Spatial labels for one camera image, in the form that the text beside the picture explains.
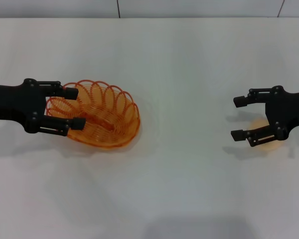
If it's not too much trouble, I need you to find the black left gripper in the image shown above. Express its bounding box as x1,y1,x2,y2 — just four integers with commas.
0,78,87,137

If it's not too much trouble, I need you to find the orange plastic wire basket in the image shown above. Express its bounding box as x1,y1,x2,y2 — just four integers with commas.
45,79,141,150

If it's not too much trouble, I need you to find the round pale bread bun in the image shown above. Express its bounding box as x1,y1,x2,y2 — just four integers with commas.
248,119,287,152

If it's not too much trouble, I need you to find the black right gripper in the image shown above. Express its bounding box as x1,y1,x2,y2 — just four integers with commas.
230,85,299,147

